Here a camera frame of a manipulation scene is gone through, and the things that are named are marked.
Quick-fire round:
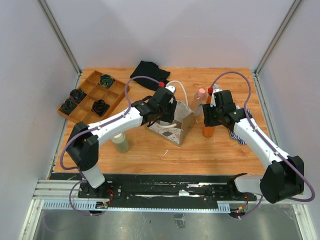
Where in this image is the grey slotted cable duct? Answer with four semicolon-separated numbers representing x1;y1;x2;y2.
42;199;232;213

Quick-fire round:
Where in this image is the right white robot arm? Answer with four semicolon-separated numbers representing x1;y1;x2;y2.
202;89;304;204

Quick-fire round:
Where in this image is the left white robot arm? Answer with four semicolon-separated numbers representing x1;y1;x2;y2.
66;85;177;198

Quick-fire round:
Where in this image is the clear bottle pink cap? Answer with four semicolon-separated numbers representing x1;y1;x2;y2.
189;88;207;117

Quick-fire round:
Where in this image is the cream bottle white cap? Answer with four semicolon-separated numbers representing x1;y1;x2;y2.
111;132;130;153

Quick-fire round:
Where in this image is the printed canvas tote bag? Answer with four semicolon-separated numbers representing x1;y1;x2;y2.
144;80;195;147

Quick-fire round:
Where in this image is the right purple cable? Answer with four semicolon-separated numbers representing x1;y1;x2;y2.
208;71;316;218

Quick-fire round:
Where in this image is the white bottle grey cap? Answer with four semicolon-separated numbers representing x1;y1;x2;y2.
158;121;176;129

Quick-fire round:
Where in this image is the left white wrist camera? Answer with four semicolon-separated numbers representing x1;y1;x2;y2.
159;82;177;95

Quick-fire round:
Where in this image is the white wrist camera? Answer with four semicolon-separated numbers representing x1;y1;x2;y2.
207;84;222;107
159;82;177;95

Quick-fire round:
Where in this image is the purple cable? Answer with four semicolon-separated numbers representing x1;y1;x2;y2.
61;76;166;217
208;71;316;218

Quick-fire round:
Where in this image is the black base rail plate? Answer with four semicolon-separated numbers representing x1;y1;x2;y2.
67;173;258;208

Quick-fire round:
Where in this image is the orange bottle dark cap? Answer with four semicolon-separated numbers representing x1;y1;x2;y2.
202;93;216;138

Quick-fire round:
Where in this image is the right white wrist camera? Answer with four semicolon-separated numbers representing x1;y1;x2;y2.
207;84;222;107

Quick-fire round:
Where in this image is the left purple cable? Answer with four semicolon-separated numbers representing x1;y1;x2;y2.
61;76;166;217

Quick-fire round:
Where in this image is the blue striped folded cloth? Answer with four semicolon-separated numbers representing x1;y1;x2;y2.
227;106;255;145

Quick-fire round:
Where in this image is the wooden compartment tray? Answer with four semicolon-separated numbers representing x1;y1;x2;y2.
57;70;126;125

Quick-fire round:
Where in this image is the black folded cloth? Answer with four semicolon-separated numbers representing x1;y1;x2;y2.
130;60;171;91

